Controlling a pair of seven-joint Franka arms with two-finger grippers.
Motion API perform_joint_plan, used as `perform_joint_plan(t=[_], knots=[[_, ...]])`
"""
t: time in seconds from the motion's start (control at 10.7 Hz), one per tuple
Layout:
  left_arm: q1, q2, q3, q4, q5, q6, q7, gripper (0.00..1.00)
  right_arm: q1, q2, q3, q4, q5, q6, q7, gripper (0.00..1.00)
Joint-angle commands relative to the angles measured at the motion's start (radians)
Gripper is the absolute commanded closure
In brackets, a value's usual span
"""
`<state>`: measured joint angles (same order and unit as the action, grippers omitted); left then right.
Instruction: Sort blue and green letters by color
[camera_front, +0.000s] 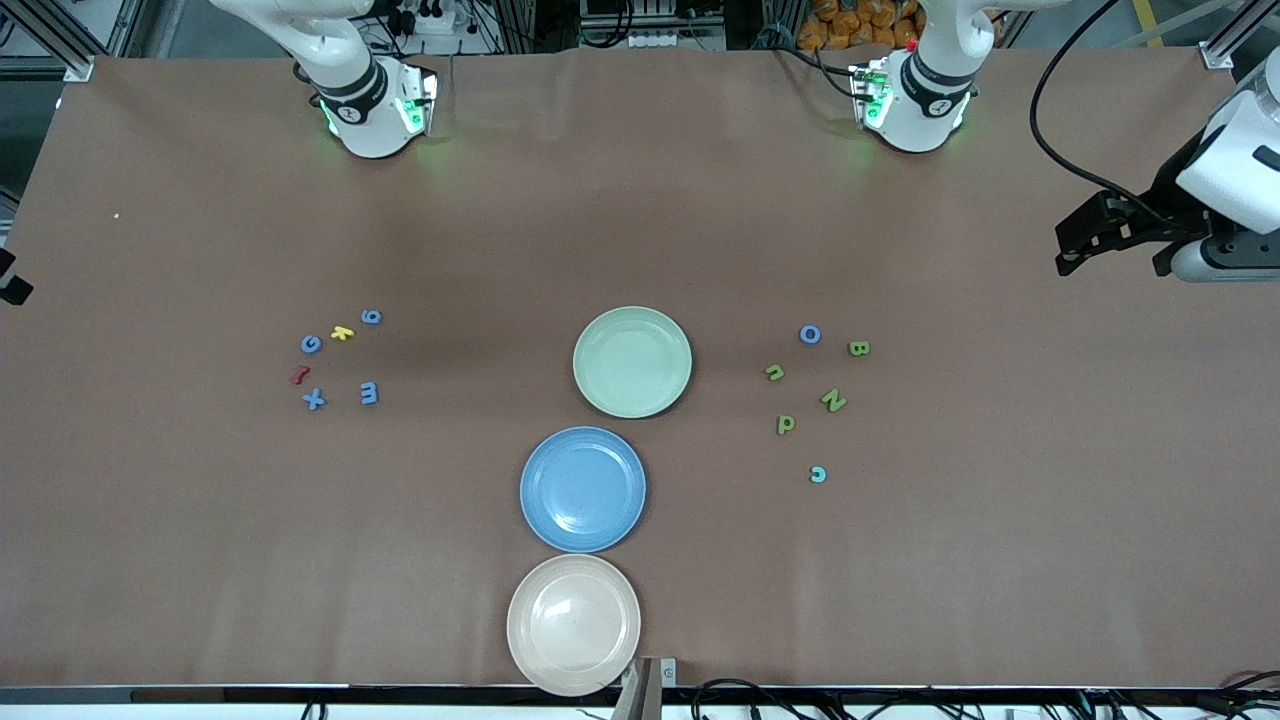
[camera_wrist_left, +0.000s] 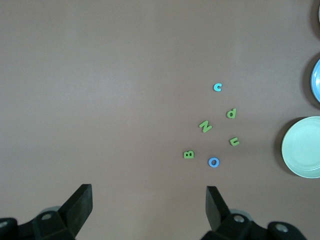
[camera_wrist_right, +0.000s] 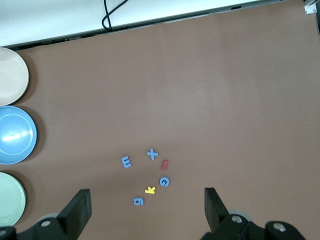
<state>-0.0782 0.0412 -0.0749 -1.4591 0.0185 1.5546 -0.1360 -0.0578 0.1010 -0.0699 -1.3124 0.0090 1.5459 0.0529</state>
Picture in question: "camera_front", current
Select brown paper table cover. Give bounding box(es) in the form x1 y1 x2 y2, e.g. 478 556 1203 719
0 45 1280 691

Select aluminium frame strut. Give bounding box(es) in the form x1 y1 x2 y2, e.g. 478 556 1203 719
1198 0 1280 71
0 0 98 83

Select beige plate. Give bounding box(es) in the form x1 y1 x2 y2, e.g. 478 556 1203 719
506 553 642 698

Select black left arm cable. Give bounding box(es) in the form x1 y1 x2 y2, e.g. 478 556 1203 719
1028 0 1181 216

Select blue plate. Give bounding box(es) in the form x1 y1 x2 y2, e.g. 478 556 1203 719
519 426 648 554

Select pile of orange objects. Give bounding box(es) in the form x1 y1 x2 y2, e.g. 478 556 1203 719
797 0 923 51

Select long white power strip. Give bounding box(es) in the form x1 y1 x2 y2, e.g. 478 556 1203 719
622 28 729 51

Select pale green plate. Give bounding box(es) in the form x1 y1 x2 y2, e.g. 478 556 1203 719
572 306 693 420

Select black cable bundle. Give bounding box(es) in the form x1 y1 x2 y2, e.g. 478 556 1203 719
690 678 1011 720

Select tangled dark cables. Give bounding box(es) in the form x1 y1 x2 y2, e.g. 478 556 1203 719
1080 668 1280 720

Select grey metal bracket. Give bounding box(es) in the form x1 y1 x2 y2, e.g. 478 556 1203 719
612 656 679 720

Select white power strip with plugs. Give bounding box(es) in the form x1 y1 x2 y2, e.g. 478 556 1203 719
385 0 461 36

